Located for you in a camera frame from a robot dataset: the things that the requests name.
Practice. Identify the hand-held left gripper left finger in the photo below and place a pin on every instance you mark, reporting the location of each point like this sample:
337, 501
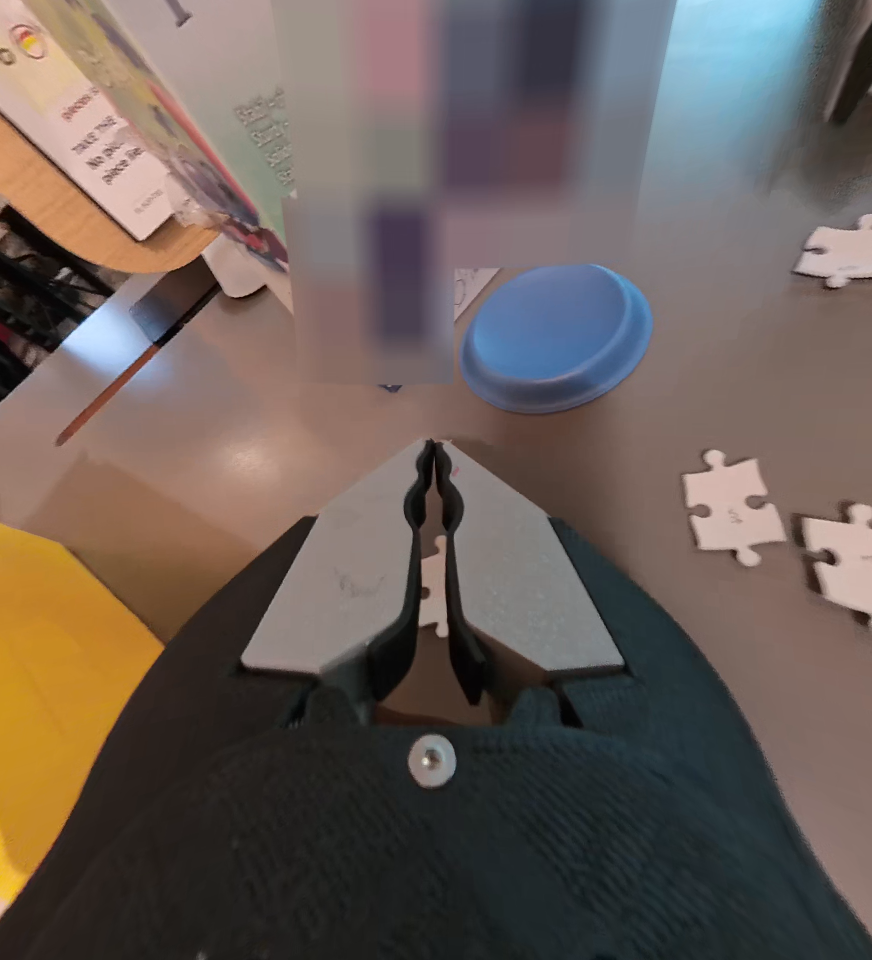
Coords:
338, 585

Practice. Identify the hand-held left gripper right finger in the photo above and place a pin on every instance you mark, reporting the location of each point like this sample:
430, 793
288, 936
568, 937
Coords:
526, 592

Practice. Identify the white curved puzzle piece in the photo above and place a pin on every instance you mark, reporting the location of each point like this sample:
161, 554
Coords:
430, 607

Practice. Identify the scatter of white puzzle pieces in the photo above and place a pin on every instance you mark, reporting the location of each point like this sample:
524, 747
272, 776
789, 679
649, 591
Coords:
736, 510

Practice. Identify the joined white puzzle piece cluster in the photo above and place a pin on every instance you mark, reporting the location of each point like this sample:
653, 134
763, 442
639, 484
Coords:
856, 570

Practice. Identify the colourful cartoon puzzle box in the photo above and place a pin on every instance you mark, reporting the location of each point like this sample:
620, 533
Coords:
203, 150

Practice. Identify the blue round plastic stand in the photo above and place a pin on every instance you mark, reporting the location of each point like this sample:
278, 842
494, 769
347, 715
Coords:
556, 337

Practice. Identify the yellow box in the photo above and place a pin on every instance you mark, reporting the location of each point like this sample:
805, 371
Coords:
31, 675

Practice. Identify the white rounded plastic object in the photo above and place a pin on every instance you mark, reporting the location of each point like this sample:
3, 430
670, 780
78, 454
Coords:
245, 274

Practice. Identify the black metal rack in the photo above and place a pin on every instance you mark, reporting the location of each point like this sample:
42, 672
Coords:
23, 277

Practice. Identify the white printed notice card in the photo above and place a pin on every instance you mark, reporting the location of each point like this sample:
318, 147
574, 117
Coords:
106, 172

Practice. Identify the light wooden table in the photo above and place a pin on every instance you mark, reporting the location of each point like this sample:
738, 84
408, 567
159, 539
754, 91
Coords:
46, 195

